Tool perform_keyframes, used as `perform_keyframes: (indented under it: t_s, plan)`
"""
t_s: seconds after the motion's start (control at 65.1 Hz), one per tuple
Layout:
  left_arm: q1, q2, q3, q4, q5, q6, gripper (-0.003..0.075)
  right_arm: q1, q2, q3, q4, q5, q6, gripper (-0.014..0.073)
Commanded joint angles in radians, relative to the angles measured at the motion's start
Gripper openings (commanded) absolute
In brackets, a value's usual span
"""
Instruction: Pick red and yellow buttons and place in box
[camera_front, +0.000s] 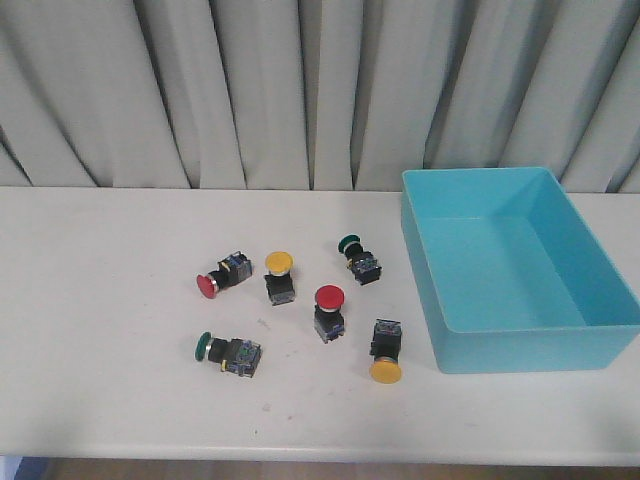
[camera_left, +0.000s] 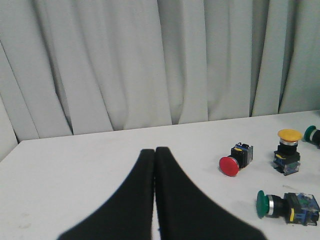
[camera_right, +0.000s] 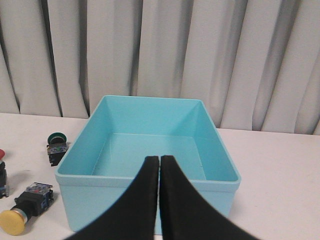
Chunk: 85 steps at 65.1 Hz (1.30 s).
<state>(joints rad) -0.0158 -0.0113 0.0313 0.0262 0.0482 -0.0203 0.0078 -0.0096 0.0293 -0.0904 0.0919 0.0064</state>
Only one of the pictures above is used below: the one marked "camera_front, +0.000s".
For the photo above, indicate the red push button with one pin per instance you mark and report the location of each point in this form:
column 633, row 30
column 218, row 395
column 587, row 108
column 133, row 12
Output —
column 232, row 270
column 329, row 323

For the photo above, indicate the yellow push button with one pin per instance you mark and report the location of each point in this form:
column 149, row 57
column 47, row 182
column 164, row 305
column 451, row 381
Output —
column 279, row 283
column 385, row 348

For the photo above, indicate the green push button upper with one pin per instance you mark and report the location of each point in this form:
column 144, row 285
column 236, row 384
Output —
column 360, row 262

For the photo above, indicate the grey pleated curtain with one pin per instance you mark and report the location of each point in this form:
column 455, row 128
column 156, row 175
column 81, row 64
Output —
column 317, row 95

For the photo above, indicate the blue plastic box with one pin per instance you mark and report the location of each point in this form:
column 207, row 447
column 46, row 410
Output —
column 510, row 276

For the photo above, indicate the green push button lower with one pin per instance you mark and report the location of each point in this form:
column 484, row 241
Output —
column 240, row 357

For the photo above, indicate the green push button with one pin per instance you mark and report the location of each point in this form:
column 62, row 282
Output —
column 360, row 262
column 240, row 357

